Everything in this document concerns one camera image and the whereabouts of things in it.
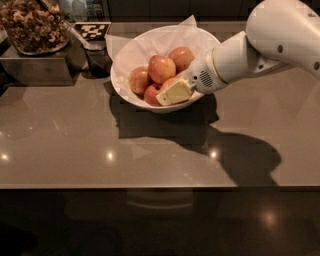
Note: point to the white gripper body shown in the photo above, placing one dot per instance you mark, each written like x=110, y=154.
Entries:
x=201, y=75

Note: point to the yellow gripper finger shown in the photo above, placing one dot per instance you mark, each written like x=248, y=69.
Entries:
x=178, y=92

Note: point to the red apple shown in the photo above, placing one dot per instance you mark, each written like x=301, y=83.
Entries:
x=161, y=68
x=167, y=83
x=150, y=95
x=182, y=57
x=139, y=80

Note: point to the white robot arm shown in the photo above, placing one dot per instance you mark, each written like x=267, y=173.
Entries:
x=278, y=34

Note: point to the white ceramic bowl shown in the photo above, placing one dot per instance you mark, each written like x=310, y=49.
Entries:
x=133, y=96

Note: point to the white paper bowl liner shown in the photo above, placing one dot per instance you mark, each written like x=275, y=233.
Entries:
x=150, y=43

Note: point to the dark small cup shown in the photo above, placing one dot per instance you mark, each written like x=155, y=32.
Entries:
x=99, y=63

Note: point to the black white marker card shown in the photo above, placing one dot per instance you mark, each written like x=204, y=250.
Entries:
x=92, y=30

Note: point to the stainless steel box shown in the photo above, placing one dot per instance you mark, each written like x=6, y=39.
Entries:
x=61, y=68

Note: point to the glass jar of nuts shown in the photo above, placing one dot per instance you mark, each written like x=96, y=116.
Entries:
x=34, y=27

